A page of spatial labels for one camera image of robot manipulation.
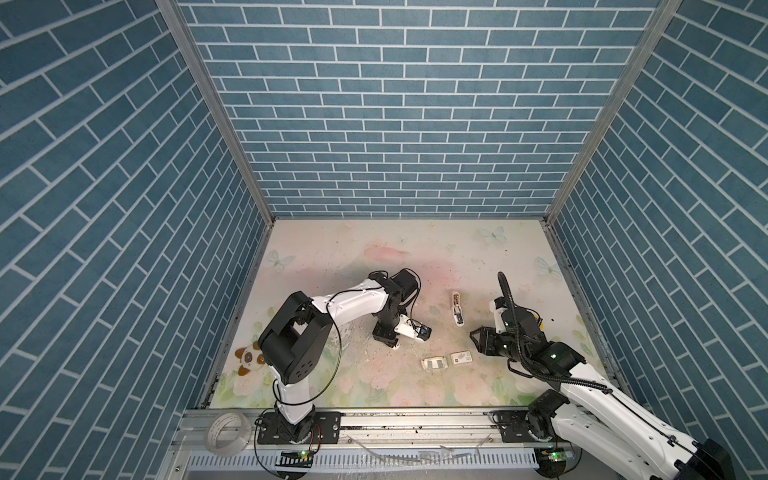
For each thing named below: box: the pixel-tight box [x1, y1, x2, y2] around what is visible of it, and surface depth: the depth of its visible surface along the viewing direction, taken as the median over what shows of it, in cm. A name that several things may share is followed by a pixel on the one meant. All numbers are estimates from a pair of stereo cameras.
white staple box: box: [450, 350, 473, 365], surface depth 86 cm
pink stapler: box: [452, 291, 465, 327], surface depth 95 cm
